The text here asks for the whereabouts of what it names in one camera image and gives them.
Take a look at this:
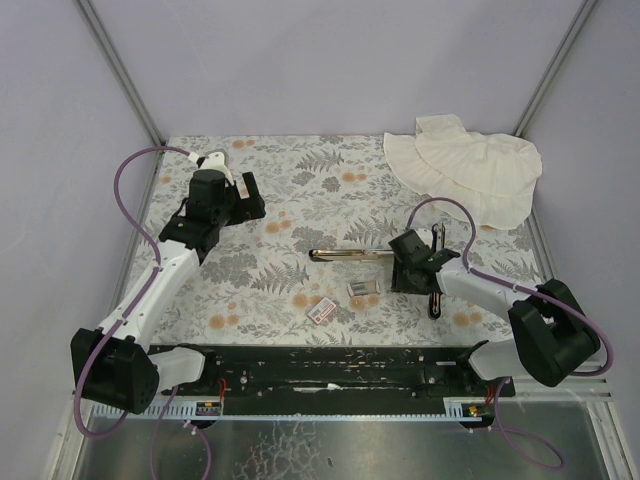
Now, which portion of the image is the floral patterned table mat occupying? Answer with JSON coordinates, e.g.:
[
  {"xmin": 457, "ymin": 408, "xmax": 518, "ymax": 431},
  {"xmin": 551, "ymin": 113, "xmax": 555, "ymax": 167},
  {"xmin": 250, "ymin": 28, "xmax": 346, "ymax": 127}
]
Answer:
[{"xmin": 145, "ymin": 136, "xmax": 542, "ymax": 346}]

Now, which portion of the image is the cardboard staple tray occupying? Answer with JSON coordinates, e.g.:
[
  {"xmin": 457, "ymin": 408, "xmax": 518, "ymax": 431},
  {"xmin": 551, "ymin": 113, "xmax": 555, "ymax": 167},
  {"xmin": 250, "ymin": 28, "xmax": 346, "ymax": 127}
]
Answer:
[{"xmin": 347, "ymin": 280, "xmax": 381, "ymax": 298}]

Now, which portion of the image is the white slotted cable duct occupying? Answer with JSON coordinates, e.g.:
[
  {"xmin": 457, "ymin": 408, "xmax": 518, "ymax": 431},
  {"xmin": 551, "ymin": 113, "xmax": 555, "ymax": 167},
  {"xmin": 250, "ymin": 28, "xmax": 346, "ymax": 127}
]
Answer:
[{"xmin": 93, "ymin": 397, "xmax": 223, "ymax": 420}]

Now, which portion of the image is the silver stapler magazine rail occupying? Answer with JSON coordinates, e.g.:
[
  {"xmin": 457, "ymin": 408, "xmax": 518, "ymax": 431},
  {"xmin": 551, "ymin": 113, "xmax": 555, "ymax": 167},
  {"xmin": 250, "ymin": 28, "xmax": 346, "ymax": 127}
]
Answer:
[{"xmin": 308, "ymin": 249, "xmax": 394, "ymax": 262}]

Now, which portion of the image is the lower silver staple strip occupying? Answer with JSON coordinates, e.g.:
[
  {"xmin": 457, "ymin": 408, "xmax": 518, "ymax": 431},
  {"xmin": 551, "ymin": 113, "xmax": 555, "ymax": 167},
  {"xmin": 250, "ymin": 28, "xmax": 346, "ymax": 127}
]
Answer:
[{"xmin": 351, "ymin": 283, "xmax": 374, "ymax": 296}]

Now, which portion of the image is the right aluminium frame post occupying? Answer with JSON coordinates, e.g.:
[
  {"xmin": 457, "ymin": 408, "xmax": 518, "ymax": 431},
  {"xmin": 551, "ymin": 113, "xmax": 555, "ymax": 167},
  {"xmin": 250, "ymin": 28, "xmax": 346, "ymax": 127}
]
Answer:
[{"xmin": 513, "ymin": 0, "xmax": 600, "ymax": 138}]

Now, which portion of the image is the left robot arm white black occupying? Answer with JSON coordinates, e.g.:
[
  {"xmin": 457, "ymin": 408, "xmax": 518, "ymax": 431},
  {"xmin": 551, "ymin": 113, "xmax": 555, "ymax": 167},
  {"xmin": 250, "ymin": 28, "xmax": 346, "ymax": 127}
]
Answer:
[{"xmin": 71, "ymin": 169, "xmax": 266, "ymax": 414}]

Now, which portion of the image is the aluminium frame post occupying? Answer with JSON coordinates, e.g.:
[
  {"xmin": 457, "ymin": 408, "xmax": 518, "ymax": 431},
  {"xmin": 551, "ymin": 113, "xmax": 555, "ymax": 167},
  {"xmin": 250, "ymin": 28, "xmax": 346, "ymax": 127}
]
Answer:
[
  {"xmin": 73, "ymin": 0, "xmax": 165, "ymax": 146},
  {"xmin": 513, "ymin": 0, "xmax": 600, "ymax": 138}
]

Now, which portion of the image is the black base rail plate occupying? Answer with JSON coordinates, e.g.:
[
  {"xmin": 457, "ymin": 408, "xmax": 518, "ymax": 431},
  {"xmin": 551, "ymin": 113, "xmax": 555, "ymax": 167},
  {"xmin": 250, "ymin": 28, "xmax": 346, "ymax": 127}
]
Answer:
[{"xmin": 177, "ymin": 345, "xmax": 515, "ymax": 429}]

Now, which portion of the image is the aluminium extrusion crossbar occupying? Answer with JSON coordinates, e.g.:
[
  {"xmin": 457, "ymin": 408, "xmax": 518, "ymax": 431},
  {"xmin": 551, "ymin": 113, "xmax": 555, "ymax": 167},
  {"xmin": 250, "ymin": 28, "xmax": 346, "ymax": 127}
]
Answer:
[{"xmin": 514, "ymin": 376, "xmax": 612, "ymax": 402}]

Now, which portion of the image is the left aluminium frame post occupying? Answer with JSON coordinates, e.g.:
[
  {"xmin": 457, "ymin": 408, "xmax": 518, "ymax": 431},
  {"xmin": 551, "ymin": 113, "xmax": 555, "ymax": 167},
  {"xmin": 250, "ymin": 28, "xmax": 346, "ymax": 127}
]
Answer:
[{"xmin": 73, "ymin": 0, "xmax": 165, "ymax": 146}]

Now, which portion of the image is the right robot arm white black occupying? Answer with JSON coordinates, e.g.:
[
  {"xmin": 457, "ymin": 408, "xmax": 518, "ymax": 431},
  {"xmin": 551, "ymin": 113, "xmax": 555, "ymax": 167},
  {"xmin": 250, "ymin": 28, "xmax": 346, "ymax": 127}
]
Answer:
[{"xmin": 389, "ymin": 229, "xmax": 601, "ymax": 387}]

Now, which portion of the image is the cream white cloth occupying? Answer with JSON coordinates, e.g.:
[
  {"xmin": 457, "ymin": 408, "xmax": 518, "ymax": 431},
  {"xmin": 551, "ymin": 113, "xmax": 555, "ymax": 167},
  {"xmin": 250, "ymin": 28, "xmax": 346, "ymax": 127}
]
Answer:
[{"xmin": 383, "ymin": 114, "xmax": 543, "ymax": 230}]

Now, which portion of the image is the red white staple box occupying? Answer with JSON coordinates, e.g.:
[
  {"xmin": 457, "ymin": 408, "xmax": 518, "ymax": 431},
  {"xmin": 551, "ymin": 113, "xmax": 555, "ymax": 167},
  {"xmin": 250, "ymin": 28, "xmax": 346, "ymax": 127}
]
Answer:
[{"xmin": 307, "ymin": 297, "xmax": 337, "ymax": 324}]

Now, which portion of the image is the black stapler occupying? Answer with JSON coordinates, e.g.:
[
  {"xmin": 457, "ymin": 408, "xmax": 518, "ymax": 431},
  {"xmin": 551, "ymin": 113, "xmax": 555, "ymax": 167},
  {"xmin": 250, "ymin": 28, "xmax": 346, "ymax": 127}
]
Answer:
[{"xmin": 428, "ymin": 223, "xmax": 446, "ymax": 320}]

